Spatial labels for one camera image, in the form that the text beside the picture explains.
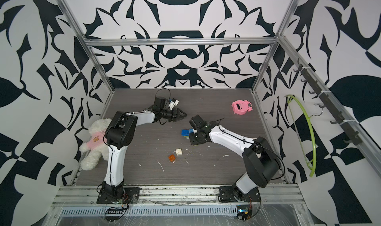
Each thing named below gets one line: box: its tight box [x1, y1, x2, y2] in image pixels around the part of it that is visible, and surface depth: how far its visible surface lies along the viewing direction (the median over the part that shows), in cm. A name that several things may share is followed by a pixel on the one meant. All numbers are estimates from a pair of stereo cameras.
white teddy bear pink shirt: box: [78, 118, 112, 171], surface depth 85 cm
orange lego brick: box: [168, 154, 176, 163], surface depth 87 cm
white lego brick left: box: [175, 148, 183, 156], surface depth 89 cm
